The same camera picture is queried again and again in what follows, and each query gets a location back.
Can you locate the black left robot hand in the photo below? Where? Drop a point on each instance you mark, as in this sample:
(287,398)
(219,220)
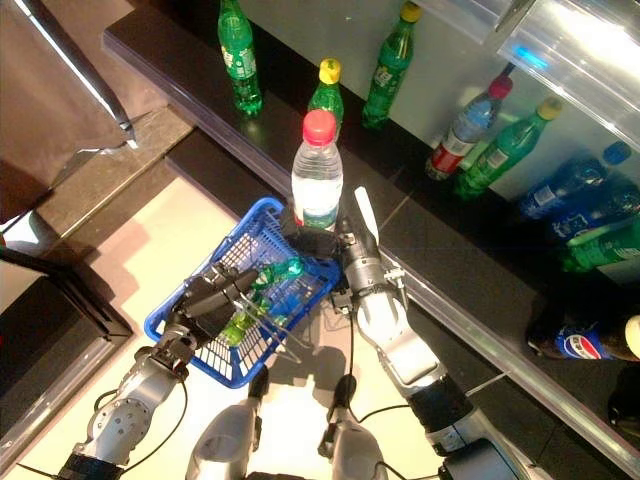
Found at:
(210,305)

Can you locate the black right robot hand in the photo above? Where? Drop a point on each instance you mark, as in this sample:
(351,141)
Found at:
(320,244)

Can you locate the blue plastic shopping basket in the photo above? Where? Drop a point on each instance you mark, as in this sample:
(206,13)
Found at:
(260,225)

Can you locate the water bottle teal label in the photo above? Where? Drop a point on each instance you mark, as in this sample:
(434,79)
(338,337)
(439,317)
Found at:
(317,175)

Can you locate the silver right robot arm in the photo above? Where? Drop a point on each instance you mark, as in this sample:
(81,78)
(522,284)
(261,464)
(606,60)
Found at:
(405,350)

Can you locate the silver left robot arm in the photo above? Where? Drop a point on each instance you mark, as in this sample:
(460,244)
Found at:
(125,415)

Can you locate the black shelf base plinth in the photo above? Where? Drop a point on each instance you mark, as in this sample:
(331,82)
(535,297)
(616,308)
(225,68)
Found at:
(210,165)

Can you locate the silver left robot leg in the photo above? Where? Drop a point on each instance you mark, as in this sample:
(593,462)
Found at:
(225,440)

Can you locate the dark wooden cabinet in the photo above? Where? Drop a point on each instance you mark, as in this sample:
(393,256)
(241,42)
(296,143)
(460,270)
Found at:
(50,310)

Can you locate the water bottle red label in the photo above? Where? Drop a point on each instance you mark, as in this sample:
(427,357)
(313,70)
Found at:
(460,140)

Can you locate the silver metal edge strip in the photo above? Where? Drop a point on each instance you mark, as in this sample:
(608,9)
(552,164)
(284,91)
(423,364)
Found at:
(85,75)

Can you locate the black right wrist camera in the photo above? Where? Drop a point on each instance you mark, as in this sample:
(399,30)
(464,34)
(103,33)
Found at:
(343,300)

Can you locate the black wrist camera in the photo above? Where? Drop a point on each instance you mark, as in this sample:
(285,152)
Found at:
(343,300)
(172,361)

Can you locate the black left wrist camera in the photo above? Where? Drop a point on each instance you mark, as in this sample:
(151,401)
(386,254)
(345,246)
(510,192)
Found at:
(172,361)

